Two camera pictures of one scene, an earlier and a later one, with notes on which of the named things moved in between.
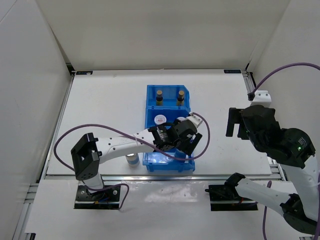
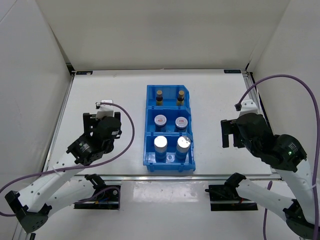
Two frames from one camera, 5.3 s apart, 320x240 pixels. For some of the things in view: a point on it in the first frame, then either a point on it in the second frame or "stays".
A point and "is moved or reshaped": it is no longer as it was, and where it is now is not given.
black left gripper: (190, 146) -> (89, 120)
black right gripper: (234, 118) -> (229, 127)
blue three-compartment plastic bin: (166, 104) stays
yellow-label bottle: (159, 98) stays
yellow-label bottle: (180, 99) stays
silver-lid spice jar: (133, 160) is moved or reshaped
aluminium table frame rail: (160, 178) stays
